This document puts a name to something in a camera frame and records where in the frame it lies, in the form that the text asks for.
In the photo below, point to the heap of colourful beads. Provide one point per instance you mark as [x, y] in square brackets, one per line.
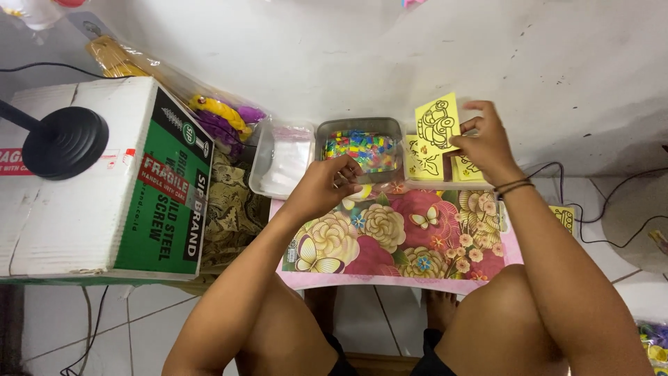
[365, 146]

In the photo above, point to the clear plastic card container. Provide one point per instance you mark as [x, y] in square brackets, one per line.
[449, 184]

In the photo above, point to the person's left hand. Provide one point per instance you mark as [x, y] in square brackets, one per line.
[313, 190]

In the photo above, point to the pink floral small table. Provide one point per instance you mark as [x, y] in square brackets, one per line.
[396, 235]

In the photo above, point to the person's right leg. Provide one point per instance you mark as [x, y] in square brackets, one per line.
[496, 324]

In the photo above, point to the yellow butterfly picture card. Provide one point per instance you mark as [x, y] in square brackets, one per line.
[421, 163]

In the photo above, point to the white and red plastic toy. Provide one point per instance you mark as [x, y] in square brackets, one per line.
[36, 10]

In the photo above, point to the person's right hand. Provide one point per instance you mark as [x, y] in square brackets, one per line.
[488, 151]

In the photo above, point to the small clear plastic bag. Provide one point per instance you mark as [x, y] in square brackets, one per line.
[361, 194]

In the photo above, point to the clear bag of toys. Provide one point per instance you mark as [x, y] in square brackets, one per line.
[219, 112]

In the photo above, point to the grey round mat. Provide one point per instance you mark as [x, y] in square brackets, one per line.
[639, 209]

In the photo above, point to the gold patterned cloth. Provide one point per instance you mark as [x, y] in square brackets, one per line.
[229, 209]

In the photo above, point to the person's leg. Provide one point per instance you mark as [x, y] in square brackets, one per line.
[496, 324]
[292, 334]

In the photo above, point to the yellow outlined picture card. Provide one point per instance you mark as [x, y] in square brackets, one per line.
[563, 217]

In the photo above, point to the black shorts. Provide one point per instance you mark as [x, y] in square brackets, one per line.
[433, 355]

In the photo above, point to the clear plastic bag container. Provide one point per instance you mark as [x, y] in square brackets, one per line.
[258, 167]

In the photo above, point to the yellow car picture card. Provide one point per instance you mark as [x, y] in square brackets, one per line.
[436, 123]

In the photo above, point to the small yellow toy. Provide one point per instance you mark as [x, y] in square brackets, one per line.
[658, 241]

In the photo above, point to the stack of clear zip bags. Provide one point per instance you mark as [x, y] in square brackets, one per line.
[284, 162]

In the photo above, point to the person's left leg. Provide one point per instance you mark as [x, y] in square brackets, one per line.
[292, 334]

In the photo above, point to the grey metal tray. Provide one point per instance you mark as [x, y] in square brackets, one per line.
[323, 128]

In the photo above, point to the bag of colourful toys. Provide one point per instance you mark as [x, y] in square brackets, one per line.
[655, 347]

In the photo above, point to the white and green cardboard box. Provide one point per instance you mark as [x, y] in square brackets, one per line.
[78, 219]

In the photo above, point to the black round lamp base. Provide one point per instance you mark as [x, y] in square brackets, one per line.
[65, 143]

